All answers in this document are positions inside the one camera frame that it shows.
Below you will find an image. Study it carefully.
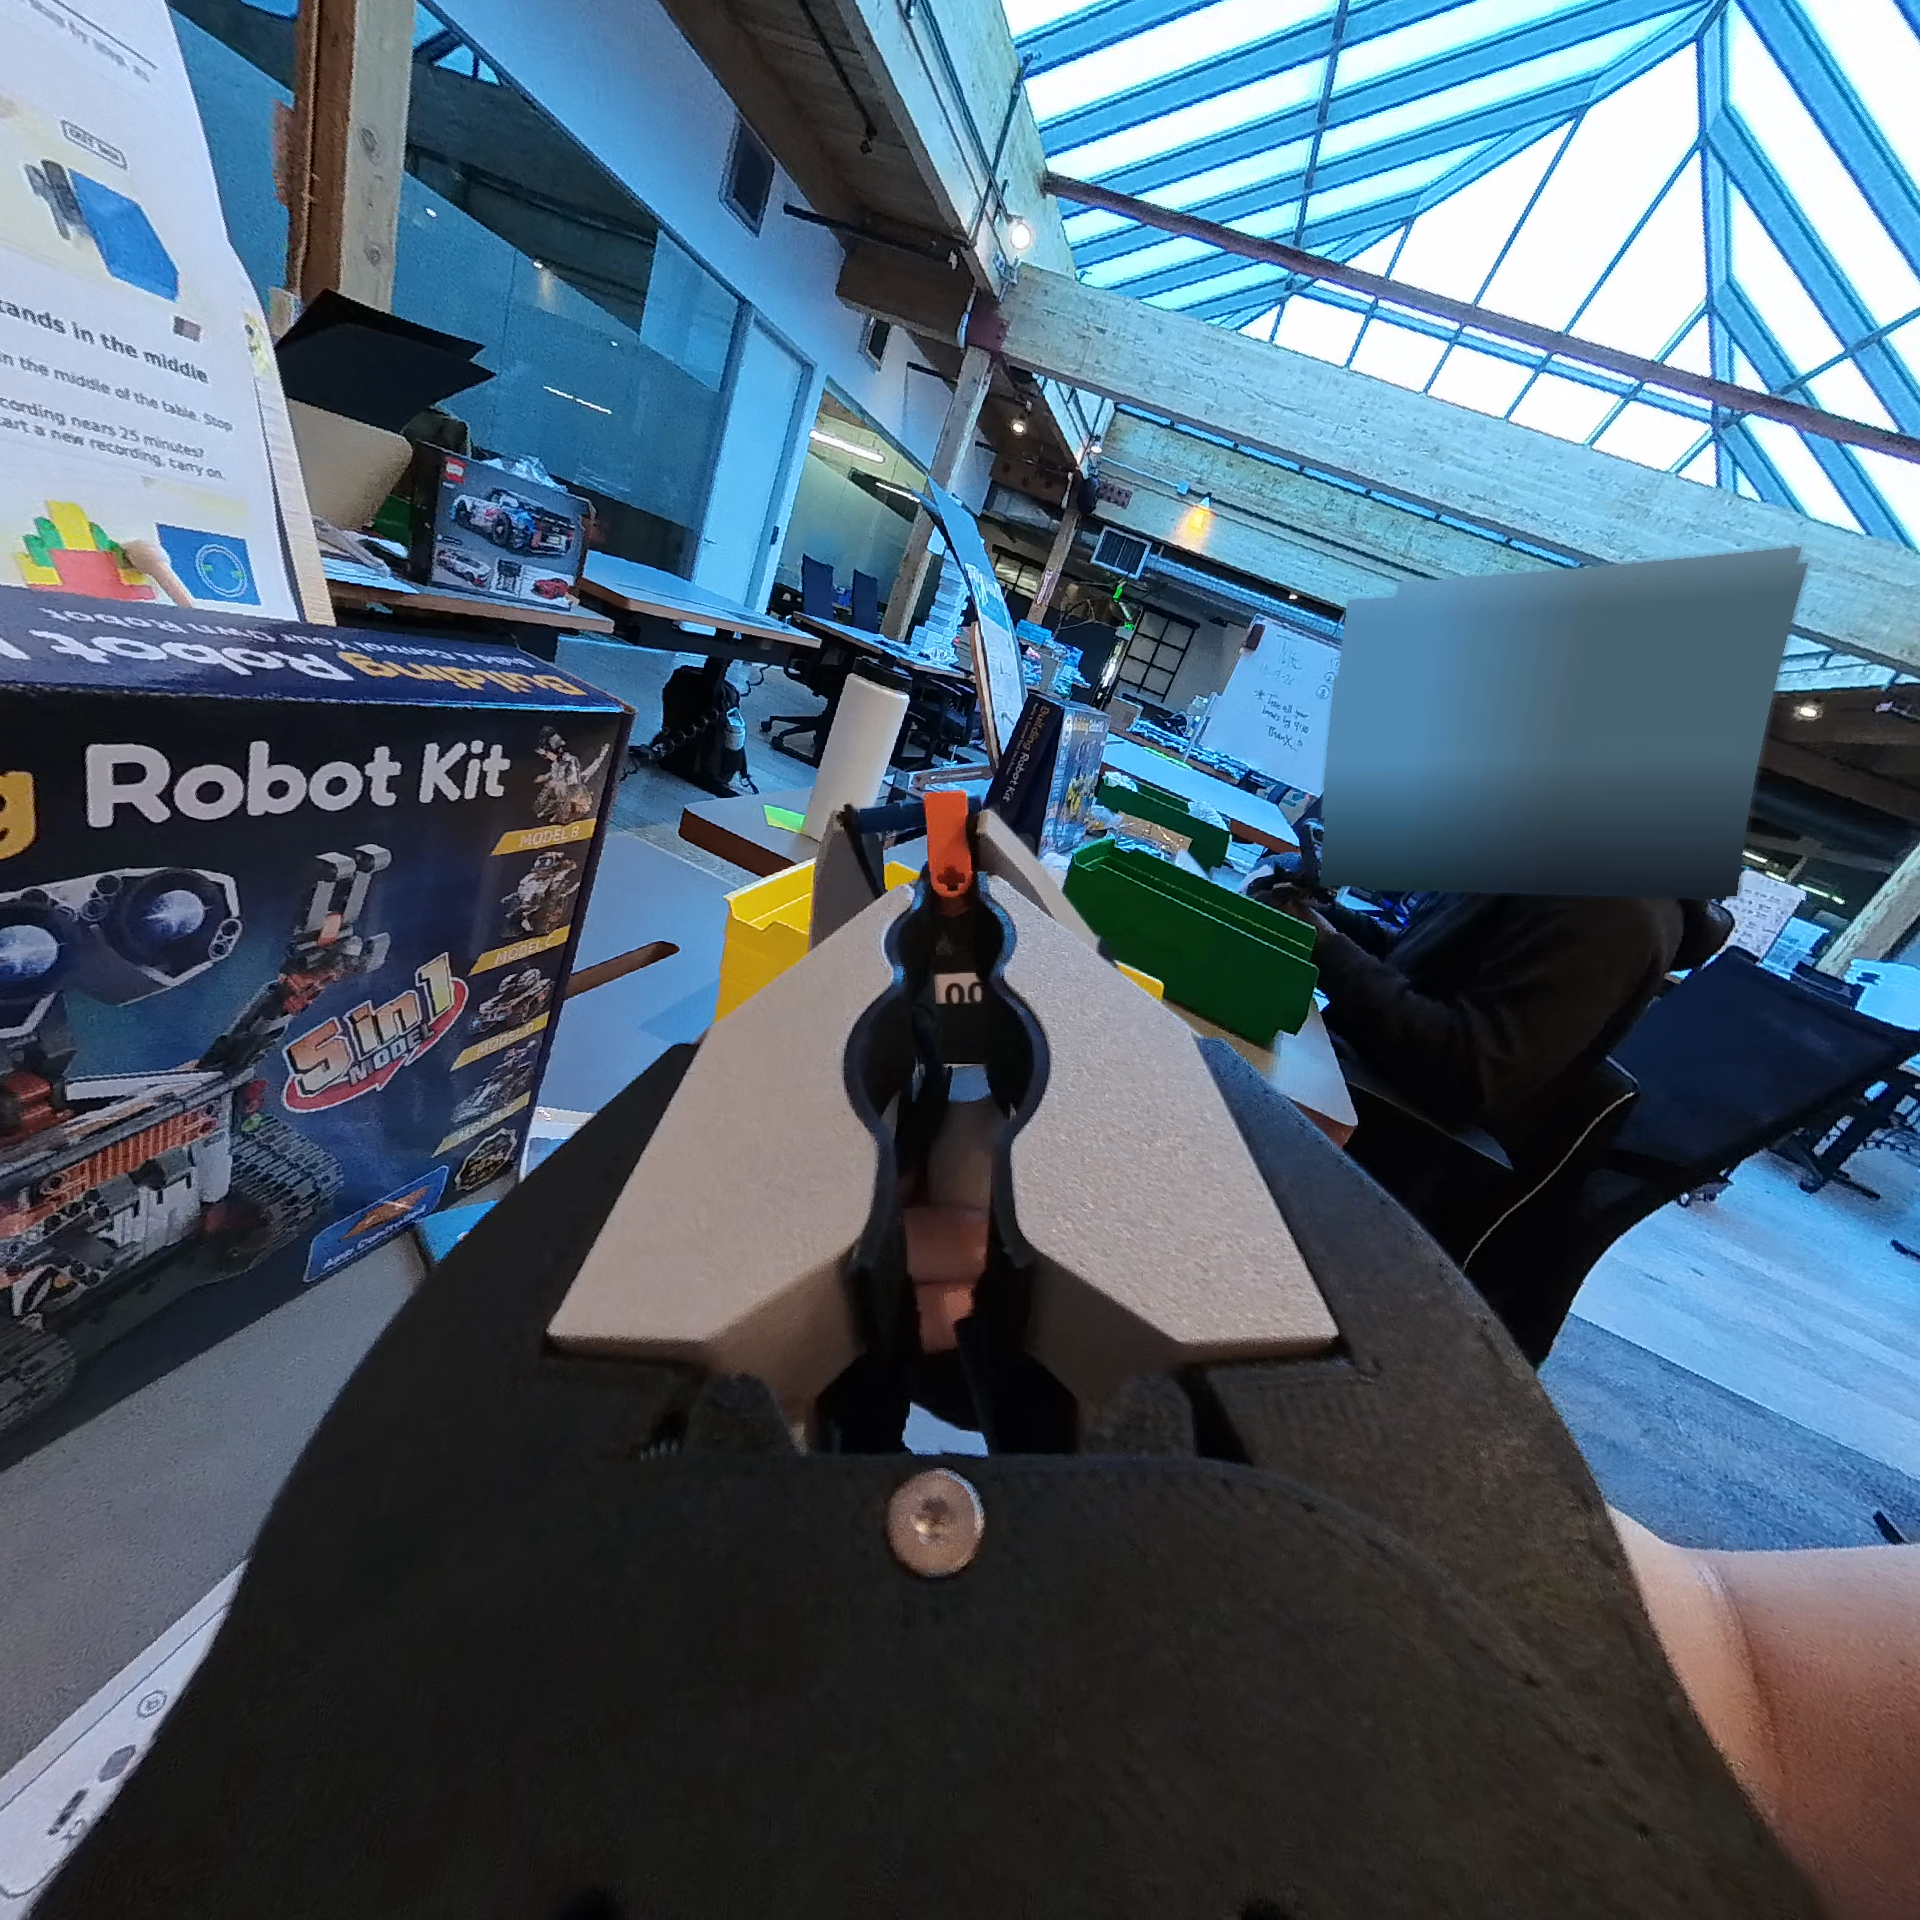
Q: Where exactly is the wooden post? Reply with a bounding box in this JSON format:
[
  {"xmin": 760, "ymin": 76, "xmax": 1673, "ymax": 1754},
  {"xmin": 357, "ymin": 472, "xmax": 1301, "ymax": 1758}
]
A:
[{"xmin": 280, "ymin": 0, "xmax": 417, "ymax": 319}]

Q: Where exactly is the printed instruction sheet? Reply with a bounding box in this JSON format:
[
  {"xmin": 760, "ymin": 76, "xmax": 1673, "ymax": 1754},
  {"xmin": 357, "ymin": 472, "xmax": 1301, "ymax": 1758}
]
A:
[{"xmin": 0, "ymin": 0, "xmax": 309, "ymax": 619}]

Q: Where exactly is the person's right forearm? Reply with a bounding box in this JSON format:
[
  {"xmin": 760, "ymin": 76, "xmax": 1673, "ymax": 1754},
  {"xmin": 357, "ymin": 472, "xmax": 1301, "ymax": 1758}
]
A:
[{"xmin": 1612, "ymin": 1511, "xmax": 1920, "ymax": 1920}]

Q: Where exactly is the toy car box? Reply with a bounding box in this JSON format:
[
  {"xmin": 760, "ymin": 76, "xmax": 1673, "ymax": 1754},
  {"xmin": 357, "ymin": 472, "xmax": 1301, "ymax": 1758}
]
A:
[{"xmin": 407, "ymin": 443, "xmax": 591, "ymax": 606}]

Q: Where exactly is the black backpack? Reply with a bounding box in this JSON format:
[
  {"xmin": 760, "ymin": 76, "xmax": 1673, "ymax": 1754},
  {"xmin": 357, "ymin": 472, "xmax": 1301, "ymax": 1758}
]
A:
[{"xmin": 655, "ymin": 661, "xmax": 754, "ymax": 799}]

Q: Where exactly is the wooden background desk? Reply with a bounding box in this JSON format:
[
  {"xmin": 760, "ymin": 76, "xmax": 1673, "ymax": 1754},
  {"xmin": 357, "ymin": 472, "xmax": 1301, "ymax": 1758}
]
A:
[
  {"xmin": 576, "ymin": 549, "xmax": 824, "ymax": 669},
  {"xmin": 322, "ymin": 568, "xmax": 616, "ymax": 662}
]

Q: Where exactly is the person's right hand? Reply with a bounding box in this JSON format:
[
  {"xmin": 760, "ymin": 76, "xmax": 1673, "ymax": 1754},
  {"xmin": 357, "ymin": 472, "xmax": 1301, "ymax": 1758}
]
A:
[{"xmin": 900, "ymin": 1199, "xmax": 993, "ymax": 1347}]

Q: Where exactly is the black display panel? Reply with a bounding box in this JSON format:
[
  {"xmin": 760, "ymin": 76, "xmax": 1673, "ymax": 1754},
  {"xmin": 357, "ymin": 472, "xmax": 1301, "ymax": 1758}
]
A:
[{"xmin": 271, "ymin": 288, "xmax": 500, "ymax": 435}]

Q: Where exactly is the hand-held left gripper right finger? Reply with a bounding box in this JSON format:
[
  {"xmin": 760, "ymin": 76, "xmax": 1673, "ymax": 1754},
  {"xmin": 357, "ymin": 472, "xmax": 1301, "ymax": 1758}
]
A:
[{"xmin": 975, "ymin": 882, "xmax": 1342, "ymax": 1423}]

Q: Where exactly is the blue robot kit box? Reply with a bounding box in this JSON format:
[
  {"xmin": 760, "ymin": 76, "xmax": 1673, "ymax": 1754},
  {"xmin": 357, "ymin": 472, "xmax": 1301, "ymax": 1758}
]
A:
[
  {"xmin": 982, "ymin": 687, "xmax": 1116, "ymax": 864},
  {"xmin": 0, "ymin": 583, "xmax": 634, "ymax": 1479}
]

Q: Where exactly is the green plastic bin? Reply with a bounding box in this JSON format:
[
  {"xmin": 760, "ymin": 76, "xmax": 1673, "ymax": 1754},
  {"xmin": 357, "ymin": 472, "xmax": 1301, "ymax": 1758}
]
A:
[
  {"xmin": 1062, "ymin": 835, "xmax": 1321, "ymax": 1052},
  {"xmin": 1093, "ymin": 768, "xmax": 1233, "ymax": 875}
]

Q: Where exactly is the grey desk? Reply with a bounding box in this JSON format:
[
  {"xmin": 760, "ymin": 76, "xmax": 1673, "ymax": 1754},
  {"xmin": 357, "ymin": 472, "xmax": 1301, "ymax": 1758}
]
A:
[{"xmin": 0, "ymin": 832, "xmax": 1365, "ymax": 1795}]

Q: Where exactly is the white paper towel roll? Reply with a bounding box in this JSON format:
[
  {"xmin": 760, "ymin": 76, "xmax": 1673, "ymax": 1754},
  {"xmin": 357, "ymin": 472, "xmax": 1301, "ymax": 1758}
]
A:
[{"xmin": 800, "ymin": 669, "xmax": 913, "ymax": 846}]

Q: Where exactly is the yellow plastic bin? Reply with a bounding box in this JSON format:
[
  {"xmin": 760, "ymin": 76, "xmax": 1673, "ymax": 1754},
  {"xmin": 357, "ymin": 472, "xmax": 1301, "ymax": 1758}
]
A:
[{"xmin": 716, "ymin": 858, "xmax": 1167, "ymax": 1070}]

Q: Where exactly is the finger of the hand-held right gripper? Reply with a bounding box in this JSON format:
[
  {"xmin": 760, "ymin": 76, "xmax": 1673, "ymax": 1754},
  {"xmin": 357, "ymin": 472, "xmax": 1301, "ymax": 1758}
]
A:
[
  {"xmin": 970, "ymin": 806, "xmax": 1108, "ymax": 946},
  {"xmin": 808, "ymin": 815, "xmax": 920, "ymax": 951}
]

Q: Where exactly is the whiteboard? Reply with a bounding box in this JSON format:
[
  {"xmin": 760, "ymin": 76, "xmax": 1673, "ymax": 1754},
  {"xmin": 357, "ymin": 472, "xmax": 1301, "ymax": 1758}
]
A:
[{"xmin": 1198, "ymin": 613, "xmax": 1343, "ymax": 799}]

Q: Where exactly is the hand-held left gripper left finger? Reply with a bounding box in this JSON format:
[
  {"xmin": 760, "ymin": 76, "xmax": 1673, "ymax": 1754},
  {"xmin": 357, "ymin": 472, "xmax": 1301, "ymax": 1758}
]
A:
[{"xmin": 546, "ymin": 885, "xmax": 922, "ymax": 1423}]

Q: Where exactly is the black office chair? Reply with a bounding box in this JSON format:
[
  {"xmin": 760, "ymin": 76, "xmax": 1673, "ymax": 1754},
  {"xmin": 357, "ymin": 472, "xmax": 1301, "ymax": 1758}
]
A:
[{"xmin": 1498, "ymin": 941, "xmax": 1920, "ymax": 1367}]

